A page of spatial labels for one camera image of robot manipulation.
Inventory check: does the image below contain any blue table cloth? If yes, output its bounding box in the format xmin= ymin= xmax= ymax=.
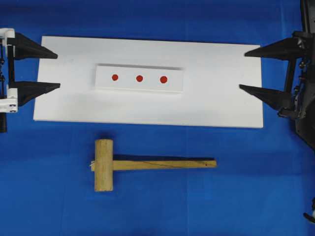
xmin=0 ymin=0 xmax=315 ymax=236

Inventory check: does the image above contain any wooden mallet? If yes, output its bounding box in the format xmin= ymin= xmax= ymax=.
xmin=90 ymin=139 xmax=217 ymax=192

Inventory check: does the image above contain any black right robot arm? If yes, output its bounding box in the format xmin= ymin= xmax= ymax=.
xmin=239 ymin=0 xmax=315 ymax=148

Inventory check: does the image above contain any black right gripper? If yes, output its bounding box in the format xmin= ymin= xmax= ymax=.
xmin=239 ymin=31 xmax=315 ymax=143

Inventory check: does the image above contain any black clamp at edge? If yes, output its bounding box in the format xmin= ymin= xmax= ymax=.
xmin=303 ymin=198 xmax=315 ymax=224

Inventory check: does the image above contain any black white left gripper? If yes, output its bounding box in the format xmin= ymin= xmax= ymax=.
xmin=0 ymin=27 xmax=61 ymax=134

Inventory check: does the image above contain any large white foam board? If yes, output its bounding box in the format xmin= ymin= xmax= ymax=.
xmin=33 ymin=36 xmax=263 ymax=128

